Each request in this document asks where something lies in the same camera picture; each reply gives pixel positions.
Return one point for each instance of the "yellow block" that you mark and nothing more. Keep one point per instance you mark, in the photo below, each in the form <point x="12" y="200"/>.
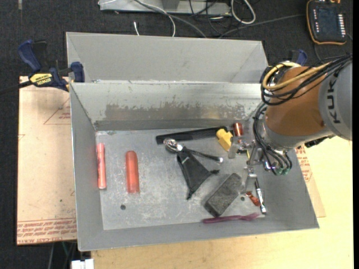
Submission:
<point x="225" y="139"/>

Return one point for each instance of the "black comb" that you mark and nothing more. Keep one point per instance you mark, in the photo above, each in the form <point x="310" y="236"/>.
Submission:
<point x="190" y="134"/>

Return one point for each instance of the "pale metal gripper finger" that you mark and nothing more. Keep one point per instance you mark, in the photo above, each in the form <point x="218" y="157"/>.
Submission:
<point x="233" y="149"/>
<point x="248" y="180"/>

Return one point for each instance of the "silver metal scoop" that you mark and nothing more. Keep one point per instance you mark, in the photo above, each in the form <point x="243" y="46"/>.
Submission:
<point x="171" y="145"/>

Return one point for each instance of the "pink marker pen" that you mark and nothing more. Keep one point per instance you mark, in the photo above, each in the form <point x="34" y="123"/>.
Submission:
<point x="101" y="167"/>

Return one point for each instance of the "brown cardboard board, red print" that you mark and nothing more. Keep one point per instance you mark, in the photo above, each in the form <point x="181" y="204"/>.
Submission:
<point x="45" y="161"/>

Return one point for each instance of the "grey metal bin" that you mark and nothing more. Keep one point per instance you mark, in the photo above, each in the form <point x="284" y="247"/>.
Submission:
<point x="157" y="200"/>

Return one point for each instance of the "black cloth pouch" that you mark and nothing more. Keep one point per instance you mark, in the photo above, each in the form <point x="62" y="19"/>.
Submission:
<point x="193" y="171"/>

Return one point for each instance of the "dark grey sponge block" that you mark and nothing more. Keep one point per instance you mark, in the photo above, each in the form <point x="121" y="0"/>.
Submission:
<point x="223" y="195"/>

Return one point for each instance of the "orange-red cylinder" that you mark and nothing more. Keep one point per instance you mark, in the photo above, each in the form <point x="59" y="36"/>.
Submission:
<point x="132" y="172"/>

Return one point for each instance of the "black and white pen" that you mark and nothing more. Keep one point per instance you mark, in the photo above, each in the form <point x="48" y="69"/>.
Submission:
<point x="260" y="196"/>

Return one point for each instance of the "purple plastic fork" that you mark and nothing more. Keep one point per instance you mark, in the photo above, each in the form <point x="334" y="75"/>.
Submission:
<point x="227" y="219"/>

